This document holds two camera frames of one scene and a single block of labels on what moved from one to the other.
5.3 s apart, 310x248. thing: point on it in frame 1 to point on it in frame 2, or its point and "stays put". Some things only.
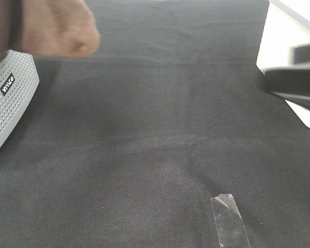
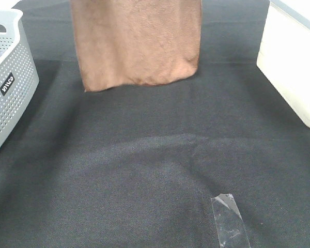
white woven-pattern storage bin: [289, 23] stays put
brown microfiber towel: [60, 28] to [137, 42]
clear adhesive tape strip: [231, 231] stays put
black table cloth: [127, 145] stays put
